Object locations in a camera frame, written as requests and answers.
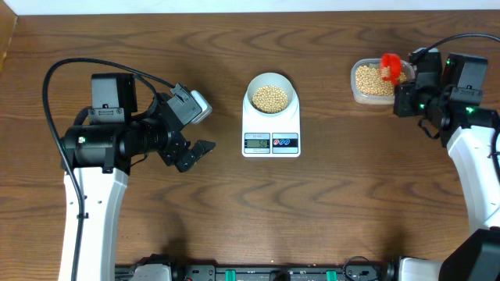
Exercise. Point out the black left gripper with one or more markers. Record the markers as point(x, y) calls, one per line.
point(173, 153)

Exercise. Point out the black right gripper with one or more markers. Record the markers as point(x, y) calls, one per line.
point(404, 92)

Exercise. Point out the red measuring scoop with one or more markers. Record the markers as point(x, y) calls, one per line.
point(390, 68)

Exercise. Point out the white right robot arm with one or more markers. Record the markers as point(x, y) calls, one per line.
point(447, 95)

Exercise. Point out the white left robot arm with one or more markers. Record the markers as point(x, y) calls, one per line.
point(100, 146)

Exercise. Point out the white digital kitchen scale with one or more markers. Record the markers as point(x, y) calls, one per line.
point(275, 135)

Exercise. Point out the soybeans in bowl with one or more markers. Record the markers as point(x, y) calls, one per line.
point(270, 99)

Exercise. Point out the grey bowl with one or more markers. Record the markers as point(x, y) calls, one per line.
point(264, 79)

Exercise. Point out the clear plastic container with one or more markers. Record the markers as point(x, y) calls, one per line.
point(377, 100)

